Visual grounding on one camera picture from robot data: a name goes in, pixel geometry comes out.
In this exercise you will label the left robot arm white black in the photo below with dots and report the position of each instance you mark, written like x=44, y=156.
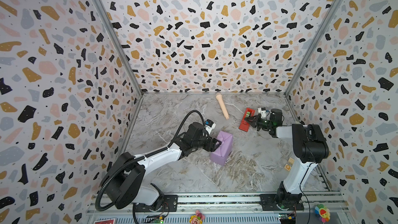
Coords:
x=122, y=185

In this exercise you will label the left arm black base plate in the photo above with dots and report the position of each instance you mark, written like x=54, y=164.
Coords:
x=165, y=203

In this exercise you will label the aluminium corner post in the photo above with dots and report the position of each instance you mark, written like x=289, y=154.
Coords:
x=313, y=45
x=115, y=41

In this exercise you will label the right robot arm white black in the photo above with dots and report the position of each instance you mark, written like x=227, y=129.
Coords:
x=308, y=143

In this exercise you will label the beige toy microphone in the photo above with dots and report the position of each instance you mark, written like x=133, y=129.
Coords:
x=219, y=98

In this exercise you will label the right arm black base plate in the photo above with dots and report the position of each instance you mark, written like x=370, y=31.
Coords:
x=275, y=202

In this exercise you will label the rainbow flower toy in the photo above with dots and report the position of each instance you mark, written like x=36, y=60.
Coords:
x=322, y=213

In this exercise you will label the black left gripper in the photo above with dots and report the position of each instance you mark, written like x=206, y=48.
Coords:
x=210, y=145

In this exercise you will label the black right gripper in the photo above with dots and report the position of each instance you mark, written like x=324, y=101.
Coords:
x=259, y=122

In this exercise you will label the aluminium corner post right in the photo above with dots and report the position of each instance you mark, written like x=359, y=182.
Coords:
x=313, y=45

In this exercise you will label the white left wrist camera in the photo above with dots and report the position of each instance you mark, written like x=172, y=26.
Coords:
x=209, y=126

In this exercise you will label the aluminium corner post left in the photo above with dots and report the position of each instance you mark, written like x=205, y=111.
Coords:
x=115, y=41

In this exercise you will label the pink wrapping paper sheet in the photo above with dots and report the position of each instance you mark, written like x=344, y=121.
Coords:
x=221, y=154

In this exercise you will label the pink yellow flower toy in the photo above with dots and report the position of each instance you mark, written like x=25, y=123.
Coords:
x=197, y=218

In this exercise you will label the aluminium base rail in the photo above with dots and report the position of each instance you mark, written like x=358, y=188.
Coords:
x=230, y=208

